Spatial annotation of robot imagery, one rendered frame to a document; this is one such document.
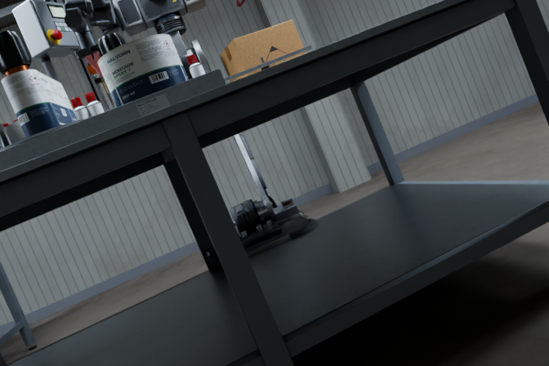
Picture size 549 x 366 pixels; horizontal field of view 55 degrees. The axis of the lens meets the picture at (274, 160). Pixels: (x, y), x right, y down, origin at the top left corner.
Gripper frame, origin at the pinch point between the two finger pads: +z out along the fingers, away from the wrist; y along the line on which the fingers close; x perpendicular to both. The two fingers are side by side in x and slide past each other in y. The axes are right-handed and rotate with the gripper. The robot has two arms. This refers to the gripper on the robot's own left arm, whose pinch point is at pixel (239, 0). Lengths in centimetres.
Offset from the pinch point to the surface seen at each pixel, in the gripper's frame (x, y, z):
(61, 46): -59, -15, 33
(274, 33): 17.6, -38.2, -2.2
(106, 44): -36, 20, 32
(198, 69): -7.6, -12.4, 26.6
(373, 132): 80, -59, 24
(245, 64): 9.4, -33.7, 15.5
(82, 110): -43, -8, 54
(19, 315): -80, -165, 191
